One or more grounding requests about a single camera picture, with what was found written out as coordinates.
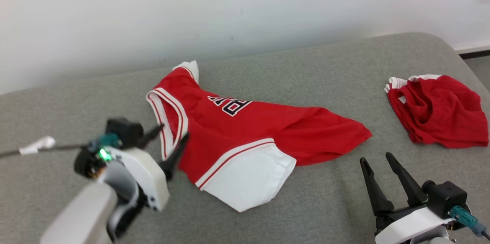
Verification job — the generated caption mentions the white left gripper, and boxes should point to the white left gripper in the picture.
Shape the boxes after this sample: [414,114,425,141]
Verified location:
[73,124,190,212]

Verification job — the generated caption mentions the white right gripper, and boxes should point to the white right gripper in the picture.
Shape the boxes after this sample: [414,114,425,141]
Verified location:
[360,152,462,244]

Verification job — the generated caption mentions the red shorts with white stripes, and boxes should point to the red shorts with white stripes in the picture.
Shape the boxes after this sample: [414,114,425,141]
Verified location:
[384,75,490,149]

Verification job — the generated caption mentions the red jersey with white sleeves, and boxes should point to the red jersey with white sleeves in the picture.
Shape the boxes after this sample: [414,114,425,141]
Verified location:
[146,60,372,213]

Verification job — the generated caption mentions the black cable with teal plug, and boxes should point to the black cable with teal plug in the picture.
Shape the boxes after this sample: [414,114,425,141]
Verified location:
[449,205,490,241]
[0,133,121,159]

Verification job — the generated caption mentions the white cable tag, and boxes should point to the white cable tag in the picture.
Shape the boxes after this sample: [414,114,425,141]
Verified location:
[19,136,56,155]

